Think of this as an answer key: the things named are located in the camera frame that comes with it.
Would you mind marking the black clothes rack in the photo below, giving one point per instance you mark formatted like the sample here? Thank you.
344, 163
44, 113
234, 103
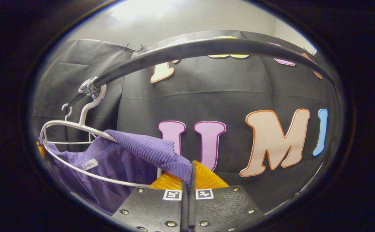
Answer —
206, 46

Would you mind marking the ceiling light panel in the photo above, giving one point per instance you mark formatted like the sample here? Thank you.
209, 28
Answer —
142, 9

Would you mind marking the black backdrop cloth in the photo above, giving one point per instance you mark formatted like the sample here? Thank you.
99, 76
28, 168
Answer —
239, 83

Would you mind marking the white hanger with taped hook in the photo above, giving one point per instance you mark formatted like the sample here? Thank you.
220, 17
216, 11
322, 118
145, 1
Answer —
84, 112

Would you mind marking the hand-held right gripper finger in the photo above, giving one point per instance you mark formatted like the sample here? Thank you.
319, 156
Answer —
192, 209
184, 209

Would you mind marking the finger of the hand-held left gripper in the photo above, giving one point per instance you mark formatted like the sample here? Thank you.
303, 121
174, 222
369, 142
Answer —
42, 149

